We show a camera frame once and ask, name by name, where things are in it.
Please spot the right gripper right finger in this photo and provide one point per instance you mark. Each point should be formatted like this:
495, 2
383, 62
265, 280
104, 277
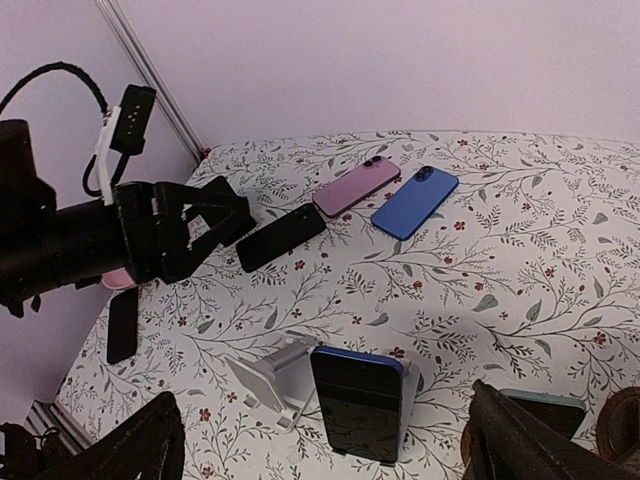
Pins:
507, 442

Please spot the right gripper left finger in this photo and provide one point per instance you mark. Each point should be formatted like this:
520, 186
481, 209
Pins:
150, 444

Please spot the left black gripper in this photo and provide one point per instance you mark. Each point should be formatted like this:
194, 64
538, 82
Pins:
169, 230

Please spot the teal phone dark screen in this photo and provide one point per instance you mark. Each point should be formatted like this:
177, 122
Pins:
561, 413

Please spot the dark round base stand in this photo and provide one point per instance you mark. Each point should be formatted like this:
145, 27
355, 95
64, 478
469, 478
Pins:
617, 426

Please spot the white silver stand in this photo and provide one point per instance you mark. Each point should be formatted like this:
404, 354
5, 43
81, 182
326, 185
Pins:
278, 387
410, 381

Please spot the blue phone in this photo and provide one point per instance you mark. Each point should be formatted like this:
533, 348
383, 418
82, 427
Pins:
360, 397
414, 202

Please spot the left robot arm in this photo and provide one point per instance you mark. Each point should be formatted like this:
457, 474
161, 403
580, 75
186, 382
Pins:
44, 247

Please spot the black folding phone stand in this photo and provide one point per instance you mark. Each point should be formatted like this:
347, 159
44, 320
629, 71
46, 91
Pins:
231, 220

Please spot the black phone on left stand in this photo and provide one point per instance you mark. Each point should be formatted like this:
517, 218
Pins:
122, 326

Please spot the black phone face down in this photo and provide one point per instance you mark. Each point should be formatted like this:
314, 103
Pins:
279, 237

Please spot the pink phone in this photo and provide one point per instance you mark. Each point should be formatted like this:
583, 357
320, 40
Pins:
340, 195

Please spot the pink round dish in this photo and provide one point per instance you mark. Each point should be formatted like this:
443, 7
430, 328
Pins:
117, 280

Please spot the floral table mat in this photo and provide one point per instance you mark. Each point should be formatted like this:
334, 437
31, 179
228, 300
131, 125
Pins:
527, 277

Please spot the left aluminium frame post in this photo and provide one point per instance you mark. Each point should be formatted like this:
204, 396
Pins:
144, 66

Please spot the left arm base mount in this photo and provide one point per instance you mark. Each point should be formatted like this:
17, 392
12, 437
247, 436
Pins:
21, 458

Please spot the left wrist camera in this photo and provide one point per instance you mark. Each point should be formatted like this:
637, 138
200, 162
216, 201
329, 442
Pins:
123, 131

